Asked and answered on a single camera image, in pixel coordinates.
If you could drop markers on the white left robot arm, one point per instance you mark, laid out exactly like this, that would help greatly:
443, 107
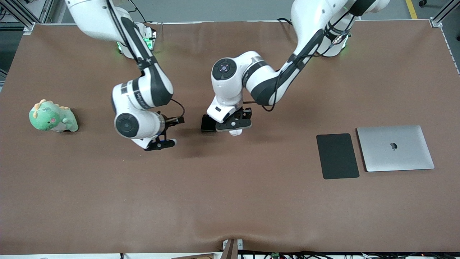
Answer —
258, 75

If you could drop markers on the white computer mouse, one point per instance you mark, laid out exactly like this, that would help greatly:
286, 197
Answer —
236, 132

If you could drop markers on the camera mounting post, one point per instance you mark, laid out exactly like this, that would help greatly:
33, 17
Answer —
231, 249

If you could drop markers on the aluminium frame profile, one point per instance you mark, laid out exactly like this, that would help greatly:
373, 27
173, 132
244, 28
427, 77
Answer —
444, 14
21, 12

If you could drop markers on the black mouse pad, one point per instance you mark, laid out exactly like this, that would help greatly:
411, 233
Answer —
337, 156

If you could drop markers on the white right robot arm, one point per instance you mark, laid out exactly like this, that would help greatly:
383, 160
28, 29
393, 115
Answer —
143, 90

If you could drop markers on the black phone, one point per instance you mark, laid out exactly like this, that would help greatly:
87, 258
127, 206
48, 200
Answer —
206, 124

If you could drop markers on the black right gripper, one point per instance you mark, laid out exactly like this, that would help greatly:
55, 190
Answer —
169, 122

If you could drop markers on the silver laptop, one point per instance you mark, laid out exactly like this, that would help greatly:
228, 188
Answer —
395, 158

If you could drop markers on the black caster wheel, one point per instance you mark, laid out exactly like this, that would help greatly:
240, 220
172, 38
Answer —
423, 3

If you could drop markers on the green dinosaur plush toy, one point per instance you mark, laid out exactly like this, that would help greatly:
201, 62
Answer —
50, 118

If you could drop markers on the brown table cover mat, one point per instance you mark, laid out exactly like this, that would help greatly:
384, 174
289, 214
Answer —
215, 187

